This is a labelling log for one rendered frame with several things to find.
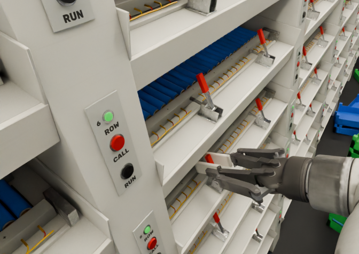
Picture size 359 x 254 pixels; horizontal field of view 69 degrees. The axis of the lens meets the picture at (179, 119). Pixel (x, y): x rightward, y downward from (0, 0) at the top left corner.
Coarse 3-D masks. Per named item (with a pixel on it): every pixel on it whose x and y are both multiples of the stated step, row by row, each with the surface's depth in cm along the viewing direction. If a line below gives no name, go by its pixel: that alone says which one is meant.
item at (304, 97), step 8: (320, 64) 141; (328, 64) 138; (312, 72) 137; (320, 72) 140; (328, 72) 140; (312, 80) 131; (320, 80) 130; (304, 88) 127; (312, 88) 128; (296, 96) 122; (304, 96) 122; (312, 96) 123; (296, 104) 114; (304, 104) 118; (296, 112) 113; (304, 112) 113; (296, 120) 109
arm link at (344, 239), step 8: (352, 216) 29; (344, 224) 30; (352, 224) 28; (344, 232) 28; (352, 232) 26; (344, 240) 26; (352, 240) 25; (336, 248) 27; (344, 248) 25; (352, 248) 24
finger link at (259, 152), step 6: (240, 150) 56; (246, 150) 55; (252, 150) 55; (258, 150) 54; (264, 150) 53; (270, 150) 53; (276, 150) 52; (282, 150) 51; (252, 156) 55; (258, 156) 54; (264, 156) 53; (270, 156) 52
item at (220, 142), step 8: (256, 96) 84; (240, 120) 74; (232, 128) 72; (224, 136) 69; (232, 136) 71; (216, 144) 67; (216, 152) 68; (224, 152) 67; (200, 160) 63; (192, 168) 61; (192, 176) 59; (184, 184) 57; (176, 192) 56; (168, 200) 54; (184, 200) 56; (168, 208) 55
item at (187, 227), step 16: (272, 96) 86; (288, 96) 85; (256, 112) 81; (272, 112) 82; (240, 128) 76; (256, 128) 76; (272, 128) 81; (224, 144) 70; (240, 144) 71; (256, 144) 71; (192, 192) 59; (208, 192) 59; (224, 192) 60; (176, 208) 56; (192, 208) 56; (208, 208) 56; (176, 224) 53; (192, 224) 53; (176, 240) 51; (192, 240) 51
